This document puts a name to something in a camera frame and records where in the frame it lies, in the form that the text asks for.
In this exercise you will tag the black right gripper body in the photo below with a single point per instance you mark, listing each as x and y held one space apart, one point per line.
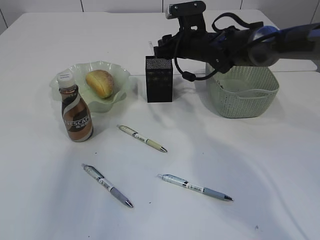
196 46

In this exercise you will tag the bread roll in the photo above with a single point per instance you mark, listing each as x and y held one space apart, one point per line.
101 81

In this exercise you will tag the Nescafe coffee bottle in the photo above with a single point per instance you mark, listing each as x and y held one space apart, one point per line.
75 113

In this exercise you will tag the light blue grey pen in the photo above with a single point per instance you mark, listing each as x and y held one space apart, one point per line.
196 188

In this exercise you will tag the clear plastic ruler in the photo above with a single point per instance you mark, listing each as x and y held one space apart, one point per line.
151 47

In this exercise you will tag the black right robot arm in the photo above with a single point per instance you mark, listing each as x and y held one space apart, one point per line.
256 45

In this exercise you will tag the black mesh pen holder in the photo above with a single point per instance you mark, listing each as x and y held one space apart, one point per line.
159 79

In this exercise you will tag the green woven plastic basket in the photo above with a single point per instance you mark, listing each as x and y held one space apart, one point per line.
249 91

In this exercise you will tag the green wavy glass plate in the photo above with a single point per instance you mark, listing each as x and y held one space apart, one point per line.
96 104

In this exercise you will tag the cream white pen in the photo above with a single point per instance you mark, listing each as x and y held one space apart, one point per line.
142 138

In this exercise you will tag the white grey pen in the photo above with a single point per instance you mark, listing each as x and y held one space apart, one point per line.
99 177

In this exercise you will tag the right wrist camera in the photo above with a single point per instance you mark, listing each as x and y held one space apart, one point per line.
186 10

